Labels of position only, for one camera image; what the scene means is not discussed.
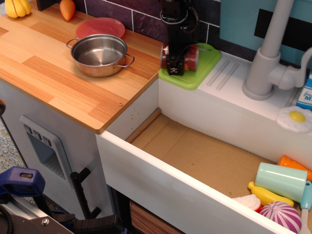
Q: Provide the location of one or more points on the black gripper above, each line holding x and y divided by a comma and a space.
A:
182, 23

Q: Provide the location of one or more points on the orange beans can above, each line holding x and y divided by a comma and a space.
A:
191, 57

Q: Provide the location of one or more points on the stainless steel pot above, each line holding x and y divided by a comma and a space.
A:
100, 55

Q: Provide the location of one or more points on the green plastic cutting board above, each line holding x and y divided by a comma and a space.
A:
207, 60

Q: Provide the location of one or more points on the red plastic plate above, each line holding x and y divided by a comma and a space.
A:
101, 25

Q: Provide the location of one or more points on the grey toy faucet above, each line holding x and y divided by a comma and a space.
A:
266, 70

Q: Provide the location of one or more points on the white toy sink basin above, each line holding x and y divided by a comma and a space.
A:
177, 159

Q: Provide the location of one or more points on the orange toy fruit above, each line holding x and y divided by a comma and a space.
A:
67, 9

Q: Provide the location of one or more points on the toy fried egg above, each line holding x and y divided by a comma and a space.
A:
295, 119

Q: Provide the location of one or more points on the blue milk carton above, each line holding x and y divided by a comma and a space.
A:
305, 97

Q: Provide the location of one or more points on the wooden kitchen countertop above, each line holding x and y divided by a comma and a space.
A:
35, 60

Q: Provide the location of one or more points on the orange toy carrot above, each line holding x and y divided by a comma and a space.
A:
288, 162

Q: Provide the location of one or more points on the grey oven control panel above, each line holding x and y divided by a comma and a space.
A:
49, 150

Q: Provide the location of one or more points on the white toy bread slice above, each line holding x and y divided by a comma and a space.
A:
250, 201

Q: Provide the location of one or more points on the yellow toy banana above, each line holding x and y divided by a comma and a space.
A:
267, 196

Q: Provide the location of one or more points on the mint green plastic cup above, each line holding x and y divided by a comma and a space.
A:
283, 181

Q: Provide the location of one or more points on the yellow toy bell pepper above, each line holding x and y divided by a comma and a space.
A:
17, 8

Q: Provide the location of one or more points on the purple striped toy onion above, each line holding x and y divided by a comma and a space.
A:
283, 214

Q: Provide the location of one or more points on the blue plastic clamp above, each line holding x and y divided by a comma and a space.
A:
21, 182

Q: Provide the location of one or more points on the black oven door handle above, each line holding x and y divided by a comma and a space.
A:
77, 179

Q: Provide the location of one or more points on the light blue handled spatula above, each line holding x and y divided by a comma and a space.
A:
306, 205

